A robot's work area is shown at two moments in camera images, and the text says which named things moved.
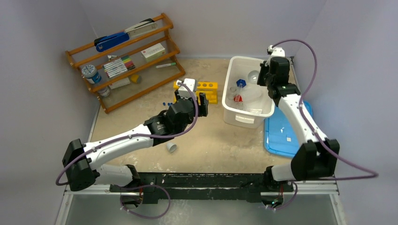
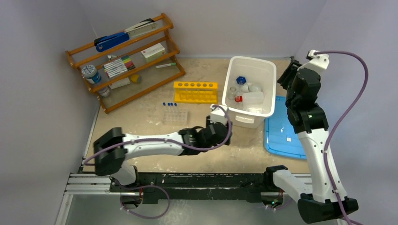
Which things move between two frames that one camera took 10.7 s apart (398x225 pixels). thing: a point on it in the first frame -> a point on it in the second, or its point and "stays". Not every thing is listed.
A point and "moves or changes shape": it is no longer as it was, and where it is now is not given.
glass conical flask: (239, 105) stays
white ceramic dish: (252, 77) -> (253, 88)
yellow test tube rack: (209, 88) stays
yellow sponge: (136, 78) stays
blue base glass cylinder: (241, 83) moves or changes shape
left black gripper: (202, 106) -> (208, 123)
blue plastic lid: (281, 137) stays
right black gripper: (264, 76) -> (287, 74)
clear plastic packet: (256, 111) stays
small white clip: (110, 56) stays
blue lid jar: (92, 75) stays
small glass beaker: (232, 93) stays
